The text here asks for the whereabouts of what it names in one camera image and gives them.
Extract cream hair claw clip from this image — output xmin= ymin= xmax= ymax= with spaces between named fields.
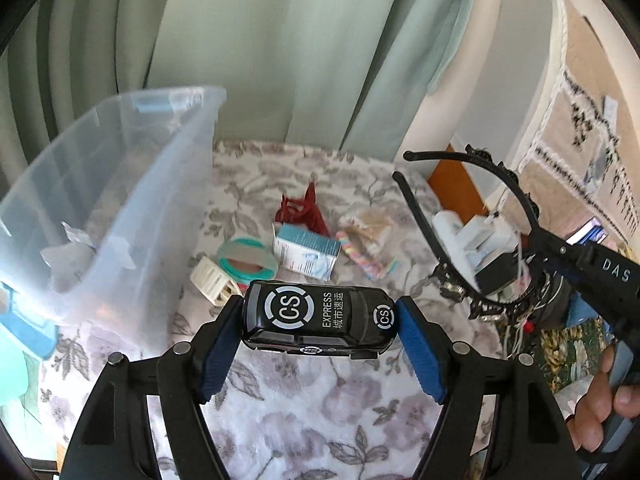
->
xmin=190 ymin=257 xmax=243 ymax=308

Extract black studded headband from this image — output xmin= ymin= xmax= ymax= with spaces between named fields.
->
xmin=393 ymin=145 xmax=548 ymax=324

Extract black toy car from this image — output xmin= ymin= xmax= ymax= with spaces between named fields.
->
xmin=242 ymin=281 xmax=398 ymax=360

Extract rainbow twisted hair tie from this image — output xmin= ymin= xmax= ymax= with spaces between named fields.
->
xmin=335 ymin=228 xmax=399 ymax=282

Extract teal white carton box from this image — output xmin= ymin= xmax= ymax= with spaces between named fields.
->
xmin=272 ymin=223 xmax=341 ymax=282

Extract red hair claw clip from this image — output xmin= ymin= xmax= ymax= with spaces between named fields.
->
xmin=274 ymin=182 xmax=331 ymax=237

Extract person's right hand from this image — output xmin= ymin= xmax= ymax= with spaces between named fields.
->
xmin=566 ymin=346 xmax=640 ymax=452

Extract black power adapter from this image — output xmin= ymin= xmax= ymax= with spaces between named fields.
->
xmin=473 ymin=254 xmax=528 ymax=296

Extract white charger plug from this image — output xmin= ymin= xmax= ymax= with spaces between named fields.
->
xmin=457 ymin=214 xmax=518 ymax=271

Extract white power strip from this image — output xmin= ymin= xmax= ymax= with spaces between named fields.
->
xmin=431 ymin=210 xmax=478 ymax=289

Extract clear plastic storage bin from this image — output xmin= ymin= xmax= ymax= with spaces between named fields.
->
xmin=1 ymin=87 xmax=227 ymax=356

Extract floral table cloth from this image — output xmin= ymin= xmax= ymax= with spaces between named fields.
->
xmin=195 ymin=140 xmax=501 ymax=479

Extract cotton swab bundle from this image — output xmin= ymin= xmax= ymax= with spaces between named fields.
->
xmin=338 ymin=207 xmax=395 ymax=246

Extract orange wooden cabinet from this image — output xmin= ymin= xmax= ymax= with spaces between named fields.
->
xmin=427 ymin=160 xmax=488 ymax=222

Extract green curtain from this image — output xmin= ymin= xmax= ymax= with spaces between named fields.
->
xmin=1 ymin=0 xmax=474 ymax=186

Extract white cables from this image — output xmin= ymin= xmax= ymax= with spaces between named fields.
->
xmin=494 ymin=249 xmax=547 ymax=361

